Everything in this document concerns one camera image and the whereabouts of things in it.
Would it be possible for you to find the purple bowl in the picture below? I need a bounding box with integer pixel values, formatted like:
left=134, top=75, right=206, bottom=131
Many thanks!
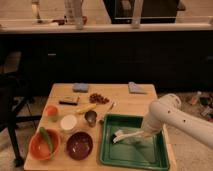
left=66, top=131, right=93, bottom=160

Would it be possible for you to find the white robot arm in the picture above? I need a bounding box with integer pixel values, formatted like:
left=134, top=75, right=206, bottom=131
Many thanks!
left=142, top=94, right=213, bottom=149

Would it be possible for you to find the small metal cup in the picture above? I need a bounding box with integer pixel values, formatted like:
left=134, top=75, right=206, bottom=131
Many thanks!
left=85, top=110, right=97, bottom=127

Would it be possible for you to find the white round lid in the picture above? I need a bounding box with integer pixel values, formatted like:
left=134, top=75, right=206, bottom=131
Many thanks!
left=60, top=115, right=77, bottom=131

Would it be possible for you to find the orange bowl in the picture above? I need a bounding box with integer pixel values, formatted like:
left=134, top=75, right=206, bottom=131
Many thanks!
left=28, top=129, right=61, bottom=161

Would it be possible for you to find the dark counter cabinet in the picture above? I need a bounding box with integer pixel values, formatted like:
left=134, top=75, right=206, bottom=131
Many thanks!
left=0, top=31, right=213, bottom=95

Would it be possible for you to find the orange plastic cup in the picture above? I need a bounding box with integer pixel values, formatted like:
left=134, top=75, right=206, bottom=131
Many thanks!
left=45, top=105, right=59, bottom=122

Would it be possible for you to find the wooden spoon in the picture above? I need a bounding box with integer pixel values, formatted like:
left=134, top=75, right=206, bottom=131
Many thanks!
left=99, top=102, right=116, bottom=124

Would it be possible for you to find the yellow banana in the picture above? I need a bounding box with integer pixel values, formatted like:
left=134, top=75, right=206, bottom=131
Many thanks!
left=76, top=104, right=97, bottom=114

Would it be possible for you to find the green plastic tray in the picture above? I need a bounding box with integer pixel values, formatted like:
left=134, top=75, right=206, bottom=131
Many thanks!
left=100, top=114, right=170, bottom=171

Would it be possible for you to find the black rectangular block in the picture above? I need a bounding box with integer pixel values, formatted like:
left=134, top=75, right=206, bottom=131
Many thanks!
left=59, top=96, right=79, bottom=106

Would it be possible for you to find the green pepper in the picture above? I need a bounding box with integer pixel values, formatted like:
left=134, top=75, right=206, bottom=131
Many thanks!
left=39, top=127, right=54, bottom=152

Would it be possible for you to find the black office chair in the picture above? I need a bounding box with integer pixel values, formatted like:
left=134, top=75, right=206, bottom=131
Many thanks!
left=0, top=74, right=41, bottom=167

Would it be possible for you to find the grey folded cloth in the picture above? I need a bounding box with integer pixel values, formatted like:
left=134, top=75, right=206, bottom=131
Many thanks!
left=128, top=82, right=145, bottom=94

